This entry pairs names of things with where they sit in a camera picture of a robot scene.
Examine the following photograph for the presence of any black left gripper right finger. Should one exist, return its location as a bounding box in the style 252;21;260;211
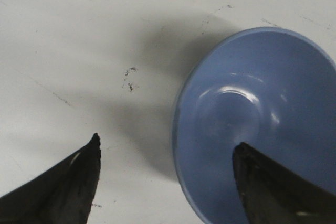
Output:
232;142;335;223

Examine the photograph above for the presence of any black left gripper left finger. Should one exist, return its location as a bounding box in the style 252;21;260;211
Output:
1;133;101;223

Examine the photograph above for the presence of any blue bowl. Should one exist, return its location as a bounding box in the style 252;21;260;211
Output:
172;27;335;223

